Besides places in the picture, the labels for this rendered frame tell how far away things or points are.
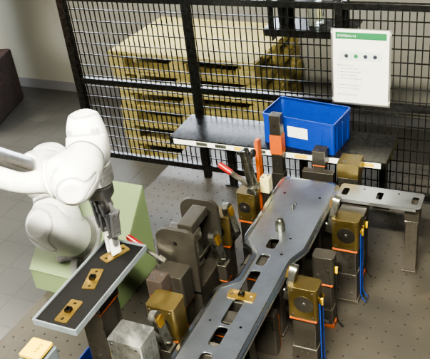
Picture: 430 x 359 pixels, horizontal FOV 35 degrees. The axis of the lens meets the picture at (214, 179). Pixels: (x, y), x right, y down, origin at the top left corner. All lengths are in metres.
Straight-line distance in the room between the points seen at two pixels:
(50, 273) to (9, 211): 2.05
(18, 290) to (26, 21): 2.95
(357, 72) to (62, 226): 1.23
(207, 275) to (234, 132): 0.83
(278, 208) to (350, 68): 0.64
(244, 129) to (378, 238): 0.69
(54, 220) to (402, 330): 1.20
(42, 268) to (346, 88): 1.34
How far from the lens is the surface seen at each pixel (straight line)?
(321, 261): 2.16
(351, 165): 2.48
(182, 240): 1.99
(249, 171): 2.31
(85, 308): 1.84
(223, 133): 2.81
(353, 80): 2.67
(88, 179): 1.60
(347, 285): 2.38
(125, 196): 2.49
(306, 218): 2.31
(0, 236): 4.39
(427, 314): 2.41
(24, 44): 6.33
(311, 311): 2.00
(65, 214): 2.35
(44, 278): 2.65
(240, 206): 2.40
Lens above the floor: 2.34
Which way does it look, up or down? 31 degrees down
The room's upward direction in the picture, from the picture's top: 7 degrees counter-clockwise
